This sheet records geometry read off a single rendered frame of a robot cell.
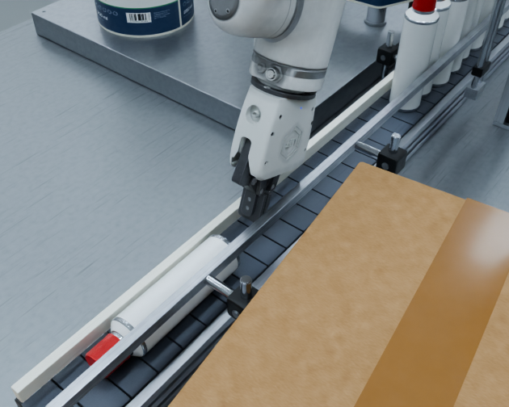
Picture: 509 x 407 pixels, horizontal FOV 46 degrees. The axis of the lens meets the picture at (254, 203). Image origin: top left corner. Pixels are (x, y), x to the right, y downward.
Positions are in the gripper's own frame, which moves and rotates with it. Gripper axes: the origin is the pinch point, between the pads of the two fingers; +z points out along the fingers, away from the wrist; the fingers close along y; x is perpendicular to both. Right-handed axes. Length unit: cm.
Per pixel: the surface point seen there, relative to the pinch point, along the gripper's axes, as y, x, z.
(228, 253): -9.7, -4.0, 1.5
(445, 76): 47.7, -2.9, -13.1
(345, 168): 20.6, -1.6, -0.9
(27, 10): 146, 253, 47
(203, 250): -8.1, 0.4, 4.2
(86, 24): 26, 64, -3
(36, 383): -28.1, 3.0, 14.2
